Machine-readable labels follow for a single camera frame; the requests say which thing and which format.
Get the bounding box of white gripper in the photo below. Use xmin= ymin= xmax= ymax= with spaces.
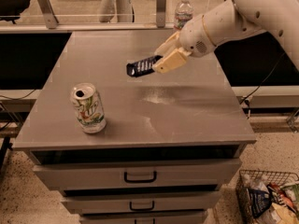
xmin=152 ymin=14 xmax=216 ymax=73

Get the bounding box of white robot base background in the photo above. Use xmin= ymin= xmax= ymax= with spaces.
xmin=99 ymin=0 xmax=135 ymax=23

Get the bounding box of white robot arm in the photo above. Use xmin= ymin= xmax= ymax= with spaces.
xmin=153 ymin=0 xmax=299 ymax=73

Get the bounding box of green white 7up can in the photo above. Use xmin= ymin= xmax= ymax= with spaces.
xmin=70 ymin=83 xmax=107 ymax=133

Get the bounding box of clear plastic water bottle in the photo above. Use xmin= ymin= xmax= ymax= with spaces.
xmin=174 ymin=0 xmax=193 ymax=30

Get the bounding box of grey drawer cabinet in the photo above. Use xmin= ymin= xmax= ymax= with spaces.
xmin=15 ymin=30 xmax=255 ymax=224

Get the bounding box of black office chair left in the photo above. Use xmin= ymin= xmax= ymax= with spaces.
xmin=0 ymin=0 xmax=31 ymax=24

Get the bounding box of dark blue snack bag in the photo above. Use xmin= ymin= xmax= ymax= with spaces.
xmin=248 ymin=189 xmax=272 ymax=218

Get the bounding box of red snack bag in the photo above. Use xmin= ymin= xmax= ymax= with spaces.
xmin=267 ymin=183 xmax=294 ymax=211

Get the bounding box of yellow snack bag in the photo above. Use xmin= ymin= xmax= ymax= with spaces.
xmin=260 ymin=203 xmax=299 ymax=224

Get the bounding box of middle metal bracket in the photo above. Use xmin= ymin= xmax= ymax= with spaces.
xmin=156 ymin=0 xmax=166 ymax=28

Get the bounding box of metal bracket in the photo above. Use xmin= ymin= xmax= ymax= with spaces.
xmin=37 ymin=0 xmax=59 ymax=29
xmin=156 ymin=0 xmax=166 ymax=28

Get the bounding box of black cable right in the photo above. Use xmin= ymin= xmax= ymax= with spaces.
xmin=238 ymin=51 xmax=286 ymax=105

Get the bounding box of left metal bracket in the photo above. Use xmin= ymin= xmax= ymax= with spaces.
xmin=37 ymin=0 xmax=59 ymax=29

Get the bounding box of top drawer black handle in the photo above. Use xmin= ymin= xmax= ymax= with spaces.
xmin=123 ymin=171 xmax=157 ymax=184

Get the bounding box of drawer black handle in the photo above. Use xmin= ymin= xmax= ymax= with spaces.
xmin=123 ymin=171 xmax=157 ymax=184
xmin=129 ymin=201 xmax=155 ymax=212

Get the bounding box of middle drawer black handle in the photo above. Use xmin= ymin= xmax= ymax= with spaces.
xmin=129 ymin=201 xmax=155 ymax=212

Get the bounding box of wire basket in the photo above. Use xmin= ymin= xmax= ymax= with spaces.
xmin=235 ymin=170 xmax=299 ymax=224

